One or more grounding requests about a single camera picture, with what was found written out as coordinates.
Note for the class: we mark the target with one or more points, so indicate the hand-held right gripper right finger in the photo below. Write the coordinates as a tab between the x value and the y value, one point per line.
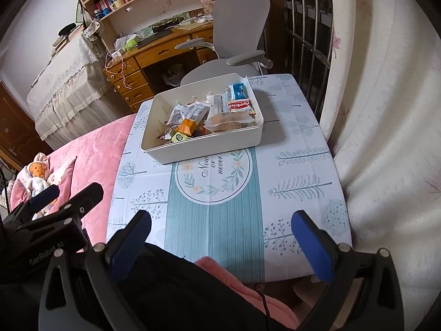
311	244

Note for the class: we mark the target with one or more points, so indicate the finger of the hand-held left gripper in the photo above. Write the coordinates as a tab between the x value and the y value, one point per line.
44	196
84	200

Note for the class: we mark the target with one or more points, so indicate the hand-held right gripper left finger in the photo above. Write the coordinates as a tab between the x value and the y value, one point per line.
132	238

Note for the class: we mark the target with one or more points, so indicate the brown cake clear packet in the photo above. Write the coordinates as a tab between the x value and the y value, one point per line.
164	133

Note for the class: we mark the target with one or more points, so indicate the white plastic storage bin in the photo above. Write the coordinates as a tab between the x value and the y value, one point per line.
193	150

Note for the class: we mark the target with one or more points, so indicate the green snack packet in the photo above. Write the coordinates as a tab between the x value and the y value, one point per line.
180	137

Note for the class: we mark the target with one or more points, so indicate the orange oat snack packet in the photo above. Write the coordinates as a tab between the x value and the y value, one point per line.
189	127

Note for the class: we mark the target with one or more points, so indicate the silver snack packet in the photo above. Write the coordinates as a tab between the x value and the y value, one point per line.
179	113

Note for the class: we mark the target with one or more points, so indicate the orange snack clear packet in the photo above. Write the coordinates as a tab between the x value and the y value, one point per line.
227	122

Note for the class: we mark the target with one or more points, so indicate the red white cookie packet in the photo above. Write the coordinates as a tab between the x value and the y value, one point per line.
239	105

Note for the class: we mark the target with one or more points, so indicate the wafer biscuit packet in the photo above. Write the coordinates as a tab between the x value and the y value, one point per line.
219	103

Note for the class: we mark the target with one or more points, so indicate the small blue snack packet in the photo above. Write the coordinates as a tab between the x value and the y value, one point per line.
239	91

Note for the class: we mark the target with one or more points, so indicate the pastel plush toy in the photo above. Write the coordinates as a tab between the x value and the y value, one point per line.
38	172

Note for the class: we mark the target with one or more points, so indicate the pink quilted blanket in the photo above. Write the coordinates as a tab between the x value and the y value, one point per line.
93	151

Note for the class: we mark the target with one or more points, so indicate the person's black pants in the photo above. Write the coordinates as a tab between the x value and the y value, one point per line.
179	293

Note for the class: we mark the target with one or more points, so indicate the brown wooden door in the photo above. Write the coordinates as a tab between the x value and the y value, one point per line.
12	127

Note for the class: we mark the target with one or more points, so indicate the person's pink garment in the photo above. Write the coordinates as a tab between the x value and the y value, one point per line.
241	282

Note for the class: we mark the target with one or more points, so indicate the white lace dust cover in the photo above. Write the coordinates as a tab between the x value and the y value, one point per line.
65	82

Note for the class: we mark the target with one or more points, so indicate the waste bin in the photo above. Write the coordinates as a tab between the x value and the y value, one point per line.
172	73

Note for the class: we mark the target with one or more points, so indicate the white floral curtain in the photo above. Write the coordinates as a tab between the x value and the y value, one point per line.
389	110

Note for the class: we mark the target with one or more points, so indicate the stack of books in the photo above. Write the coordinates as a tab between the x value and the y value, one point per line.
67	39

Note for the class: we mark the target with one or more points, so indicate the green tissue pack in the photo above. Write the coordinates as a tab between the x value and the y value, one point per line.
131	43

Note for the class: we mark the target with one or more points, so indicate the floral pouch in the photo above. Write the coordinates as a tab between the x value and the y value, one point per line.
93	30

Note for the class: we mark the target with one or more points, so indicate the wooden bookshelf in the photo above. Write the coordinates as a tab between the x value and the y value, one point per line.
155	0

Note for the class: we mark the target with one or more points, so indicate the metal window grille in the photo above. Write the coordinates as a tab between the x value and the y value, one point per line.
303	24

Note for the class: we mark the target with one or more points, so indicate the grey office chair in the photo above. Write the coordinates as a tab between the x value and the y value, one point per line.
237	20

